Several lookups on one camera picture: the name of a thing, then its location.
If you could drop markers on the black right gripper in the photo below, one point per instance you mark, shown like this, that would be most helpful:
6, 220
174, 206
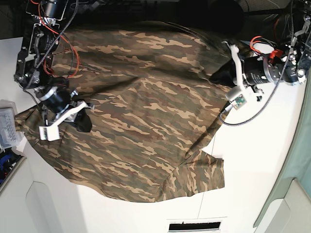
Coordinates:
58, 100

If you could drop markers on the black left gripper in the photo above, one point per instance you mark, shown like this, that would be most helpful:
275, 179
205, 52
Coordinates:
255, 70

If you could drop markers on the camouflage t-shirt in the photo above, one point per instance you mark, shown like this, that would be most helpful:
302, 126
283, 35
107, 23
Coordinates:
157, 96

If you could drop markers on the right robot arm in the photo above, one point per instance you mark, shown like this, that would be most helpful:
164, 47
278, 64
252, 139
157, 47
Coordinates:
42, 36

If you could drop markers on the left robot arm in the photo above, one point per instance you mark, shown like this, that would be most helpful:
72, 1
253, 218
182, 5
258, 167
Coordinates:
288, 57

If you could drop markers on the clear plastic storage box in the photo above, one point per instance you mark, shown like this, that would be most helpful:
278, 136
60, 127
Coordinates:
9, 136

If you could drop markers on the blue items in bin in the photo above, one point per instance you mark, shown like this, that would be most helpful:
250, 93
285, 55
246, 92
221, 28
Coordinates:
8, 159

